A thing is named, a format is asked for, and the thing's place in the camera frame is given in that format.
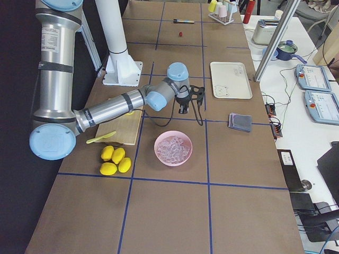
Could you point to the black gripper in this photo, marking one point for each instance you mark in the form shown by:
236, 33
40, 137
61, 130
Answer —
182, 101

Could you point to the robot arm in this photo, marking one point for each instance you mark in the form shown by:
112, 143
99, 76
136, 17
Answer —
56, 125

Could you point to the clear ice cubes pile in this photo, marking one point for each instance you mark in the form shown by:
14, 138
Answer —
173, 150

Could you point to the white cup rack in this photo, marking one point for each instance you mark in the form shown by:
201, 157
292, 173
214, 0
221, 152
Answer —
232, 7

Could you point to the pink cup on rack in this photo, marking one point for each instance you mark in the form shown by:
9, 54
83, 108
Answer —
222, 11

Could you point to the yellow cup on rack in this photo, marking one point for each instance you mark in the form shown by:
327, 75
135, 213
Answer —
212, 6

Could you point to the pink bowl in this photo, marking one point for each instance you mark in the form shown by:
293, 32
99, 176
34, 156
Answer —
179, 134

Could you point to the cream bear tray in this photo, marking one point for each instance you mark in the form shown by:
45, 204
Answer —
230, 80

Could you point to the wooden cutting board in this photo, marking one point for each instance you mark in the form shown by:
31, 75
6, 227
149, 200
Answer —
126, 127

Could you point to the grey folded cloth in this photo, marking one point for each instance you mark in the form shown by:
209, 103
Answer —
240, 122

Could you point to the yellow plastic knife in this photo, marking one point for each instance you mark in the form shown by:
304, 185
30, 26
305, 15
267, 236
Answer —
101, 137

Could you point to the yellow lemon upper right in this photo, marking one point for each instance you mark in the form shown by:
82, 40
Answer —
118, 155

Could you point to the yellow lemon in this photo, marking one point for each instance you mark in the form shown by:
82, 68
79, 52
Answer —
124, 165
108, 168
118, 155
106, 153

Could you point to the yellow lemon lower right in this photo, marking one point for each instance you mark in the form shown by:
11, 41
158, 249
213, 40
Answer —
124, 165

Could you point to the yellow lemon upper left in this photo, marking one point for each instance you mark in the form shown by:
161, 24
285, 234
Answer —
106, 153

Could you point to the yellow lemon lower left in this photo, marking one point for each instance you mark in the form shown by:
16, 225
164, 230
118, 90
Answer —
108, 168

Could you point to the cream toaster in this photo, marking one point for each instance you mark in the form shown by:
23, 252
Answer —
264, 31

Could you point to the blue saucepan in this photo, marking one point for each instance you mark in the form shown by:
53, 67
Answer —
287, 50

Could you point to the red bottle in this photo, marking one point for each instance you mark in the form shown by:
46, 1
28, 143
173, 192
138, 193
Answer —
249, 10

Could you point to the upper teach pendant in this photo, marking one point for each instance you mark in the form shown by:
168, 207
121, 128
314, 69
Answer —
310, 77

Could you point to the teach pendant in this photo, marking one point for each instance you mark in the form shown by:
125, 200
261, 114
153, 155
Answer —
310, 77
322, 106

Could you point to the lower teach pendant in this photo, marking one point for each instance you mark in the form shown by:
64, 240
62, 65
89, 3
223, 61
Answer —
322, 106

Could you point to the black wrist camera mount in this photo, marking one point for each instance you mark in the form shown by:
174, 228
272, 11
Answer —
197, 93

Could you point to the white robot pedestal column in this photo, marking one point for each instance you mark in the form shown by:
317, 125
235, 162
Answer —
121, 69

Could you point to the aluminium frame post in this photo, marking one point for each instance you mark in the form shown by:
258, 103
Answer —
288, 13

